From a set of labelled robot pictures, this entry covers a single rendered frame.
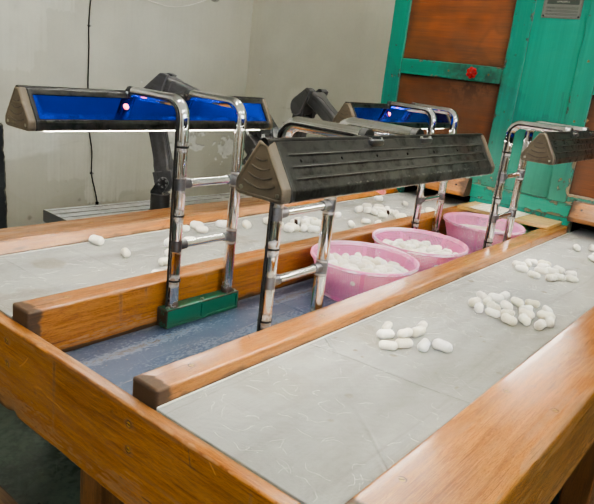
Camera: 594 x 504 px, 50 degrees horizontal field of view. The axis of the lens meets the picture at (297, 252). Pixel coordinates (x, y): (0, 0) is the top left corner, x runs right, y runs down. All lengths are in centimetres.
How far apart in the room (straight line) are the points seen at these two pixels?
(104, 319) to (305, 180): 57
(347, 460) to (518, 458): 21
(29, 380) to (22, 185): 262
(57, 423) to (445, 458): 59
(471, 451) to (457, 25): 197
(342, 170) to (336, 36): 314
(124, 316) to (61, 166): 258
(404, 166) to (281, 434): 43
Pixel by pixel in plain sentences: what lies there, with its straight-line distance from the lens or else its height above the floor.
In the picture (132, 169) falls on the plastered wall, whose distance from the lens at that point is 399.
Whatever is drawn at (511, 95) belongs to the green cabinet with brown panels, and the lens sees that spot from 247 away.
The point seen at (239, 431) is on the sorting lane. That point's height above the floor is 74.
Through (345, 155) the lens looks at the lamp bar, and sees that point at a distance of 85.
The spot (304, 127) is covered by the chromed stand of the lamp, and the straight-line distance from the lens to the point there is 99.
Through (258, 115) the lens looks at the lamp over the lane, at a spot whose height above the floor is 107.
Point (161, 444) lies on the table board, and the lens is 87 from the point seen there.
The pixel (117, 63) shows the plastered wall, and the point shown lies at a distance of 386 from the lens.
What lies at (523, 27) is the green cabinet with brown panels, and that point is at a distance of 248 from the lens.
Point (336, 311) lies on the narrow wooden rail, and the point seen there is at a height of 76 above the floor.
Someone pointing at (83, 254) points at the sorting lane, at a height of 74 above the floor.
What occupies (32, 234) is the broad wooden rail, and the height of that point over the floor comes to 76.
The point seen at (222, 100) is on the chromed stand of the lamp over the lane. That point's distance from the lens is 132.
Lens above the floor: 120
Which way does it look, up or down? 16 degrees down
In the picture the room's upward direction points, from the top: 7 degrees clockwise
